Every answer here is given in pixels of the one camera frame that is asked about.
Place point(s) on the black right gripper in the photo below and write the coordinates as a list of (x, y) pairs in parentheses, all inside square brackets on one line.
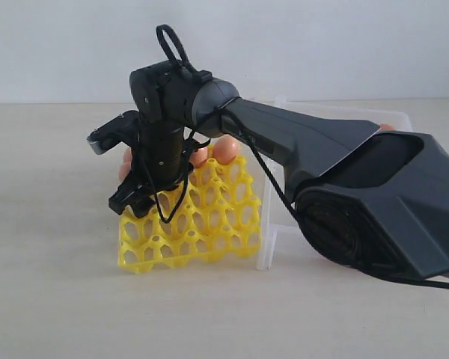
[(140, 192)]

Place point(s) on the clear plastic bin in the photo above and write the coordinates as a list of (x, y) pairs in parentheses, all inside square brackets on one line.
[(281, 237)]

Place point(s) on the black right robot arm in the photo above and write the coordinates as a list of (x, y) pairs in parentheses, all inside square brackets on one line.
[(370, 199)]

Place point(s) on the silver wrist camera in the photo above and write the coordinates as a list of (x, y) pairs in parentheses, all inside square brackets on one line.
[(110, 136)]

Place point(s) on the brown egg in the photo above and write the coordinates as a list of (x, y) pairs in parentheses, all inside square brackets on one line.
[(127, 156), (386, 127), (124, 170), (200, 156), (226, 149)]

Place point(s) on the yellow plastic egg tray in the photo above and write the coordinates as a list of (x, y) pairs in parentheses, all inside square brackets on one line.
[(217, 214)]

